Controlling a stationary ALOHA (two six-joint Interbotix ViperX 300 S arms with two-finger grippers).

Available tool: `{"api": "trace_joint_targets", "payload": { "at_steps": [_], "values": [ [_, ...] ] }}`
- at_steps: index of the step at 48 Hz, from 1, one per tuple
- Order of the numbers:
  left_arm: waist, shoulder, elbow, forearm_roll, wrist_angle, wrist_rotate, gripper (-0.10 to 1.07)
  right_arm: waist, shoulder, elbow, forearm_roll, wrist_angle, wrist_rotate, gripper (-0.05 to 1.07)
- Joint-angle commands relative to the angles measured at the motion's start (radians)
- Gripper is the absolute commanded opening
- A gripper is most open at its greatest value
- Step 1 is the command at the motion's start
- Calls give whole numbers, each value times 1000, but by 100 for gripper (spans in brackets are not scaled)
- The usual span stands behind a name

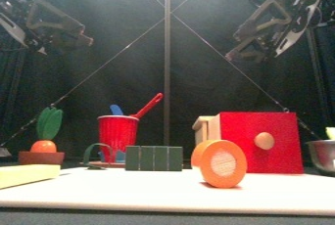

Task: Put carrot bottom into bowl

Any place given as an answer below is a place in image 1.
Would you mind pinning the orange tape roll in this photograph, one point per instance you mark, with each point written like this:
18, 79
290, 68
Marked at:
223, 163

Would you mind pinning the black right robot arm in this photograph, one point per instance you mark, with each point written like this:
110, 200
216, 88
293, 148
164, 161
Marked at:
325, 7

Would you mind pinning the toy carrot in pot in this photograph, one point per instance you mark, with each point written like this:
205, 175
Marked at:
49, 124

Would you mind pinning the metal bowl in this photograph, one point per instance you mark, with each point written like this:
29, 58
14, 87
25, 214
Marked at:
323, 155

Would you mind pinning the blue toy utensil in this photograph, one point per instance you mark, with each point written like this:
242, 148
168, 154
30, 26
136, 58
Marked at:
117, 109

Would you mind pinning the wooden box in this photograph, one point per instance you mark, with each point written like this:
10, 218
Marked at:
203, 129

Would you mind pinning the red-fronted wooden drawer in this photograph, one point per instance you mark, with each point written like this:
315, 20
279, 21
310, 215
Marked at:
258, 142

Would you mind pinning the red toy spoon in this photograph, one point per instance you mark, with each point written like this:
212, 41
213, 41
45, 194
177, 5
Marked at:
148, 106

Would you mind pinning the yellow-green toy piece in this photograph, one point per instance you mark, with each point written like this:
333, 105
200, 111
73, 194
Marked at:
331, 133

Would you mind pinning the red plastic cup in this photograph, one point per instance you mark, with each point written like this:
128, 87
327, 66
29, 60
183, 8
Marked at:
118, 137

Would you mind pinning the small dark green curved toy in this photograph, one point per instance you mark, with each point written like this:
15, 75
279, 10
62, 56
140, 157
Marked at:
89, 154

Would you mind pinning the brown toy pot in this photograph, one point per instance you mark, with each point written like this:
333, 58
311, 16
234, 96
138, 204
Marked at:
42, 157

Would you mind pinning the dark green segmented block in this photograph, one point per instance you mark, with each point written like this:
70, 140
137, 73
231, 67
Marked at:
153, 158

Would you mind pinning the clear plastic box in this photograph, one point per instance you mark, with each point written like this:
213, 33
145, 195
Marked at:
105, 164

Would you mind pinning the yellow toy block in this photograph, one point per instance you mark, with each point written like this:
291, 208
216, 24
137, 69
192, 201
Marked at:
26, 174

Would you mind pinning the white cutting board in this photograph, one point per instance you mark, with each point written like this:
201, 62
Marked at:
165, 189

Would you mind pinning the vertical metal frame pole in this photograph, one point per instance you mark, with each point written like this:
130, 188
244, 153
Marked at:
168, 72

